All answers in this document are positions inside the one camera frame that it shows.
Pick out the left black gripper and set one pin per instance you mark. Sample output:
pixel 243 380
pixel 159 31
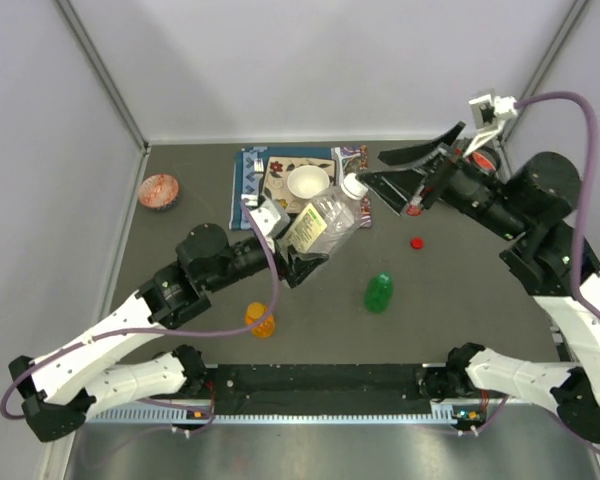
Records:
pixel 300 265

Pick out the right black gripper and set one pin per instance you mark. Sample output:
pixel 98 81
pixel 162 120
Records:
pixel 394 188

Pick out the white bottle cap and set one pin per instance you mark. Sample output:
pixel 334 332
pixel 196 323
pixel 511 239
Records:
pixel 353 188

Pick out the square clear juice bottle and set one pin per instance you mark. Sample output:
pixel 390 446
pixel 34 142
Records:
pixel 325 224

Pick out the red bottle cap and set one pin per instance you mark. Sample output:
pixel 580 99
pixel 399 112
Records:
pixel 417 243

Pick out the clear bottle red label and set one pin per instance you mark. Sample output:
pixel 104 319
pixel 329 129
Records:
pixel 413 209

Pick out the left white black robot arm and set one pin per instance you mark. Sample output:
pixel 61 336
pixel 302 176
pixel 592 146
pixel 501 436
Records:
pixel 62 390

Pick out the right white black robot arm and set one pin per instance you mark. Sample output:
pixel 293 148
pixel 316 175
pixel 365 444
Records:
pixel 529 211

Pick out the orange plastic bottle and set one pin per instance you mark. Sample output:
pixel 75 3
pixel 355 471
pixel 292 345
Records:
pixel 262 323

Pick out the green plastic bottle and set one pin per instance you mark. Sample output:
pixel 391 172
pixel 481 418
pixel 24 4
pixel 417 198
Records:
pixel 379 293

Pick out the white ceramic bowl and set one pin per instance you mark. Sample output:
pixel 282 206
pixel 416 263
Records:
pixel 307 181

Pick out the red teal round plate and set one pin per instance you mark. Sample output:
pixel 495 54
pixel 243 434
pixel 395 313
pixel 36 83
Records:
pixel 486 162

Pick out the blue patterned placemat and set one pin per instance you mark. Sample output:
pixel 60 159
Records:
pixel 348 159

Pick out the small red patterned bowl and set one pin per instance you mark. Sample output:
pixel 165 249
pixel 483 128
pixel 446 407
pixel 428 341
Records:
pixel 159 192

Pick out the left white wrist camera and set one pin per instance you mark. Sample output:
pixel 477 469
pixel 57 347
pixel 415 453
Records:
pixel 268 215

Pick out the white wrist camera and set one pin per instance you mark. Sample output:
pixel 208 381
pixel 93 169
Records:
pixel 268 215
pixel 490 112

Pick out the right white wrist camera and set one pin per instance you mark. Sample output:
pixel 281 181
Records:
pixel 490 112

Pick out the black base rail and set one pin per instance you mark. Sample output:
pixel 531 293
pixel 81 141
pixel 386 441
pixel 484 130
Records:
pixel 383 391

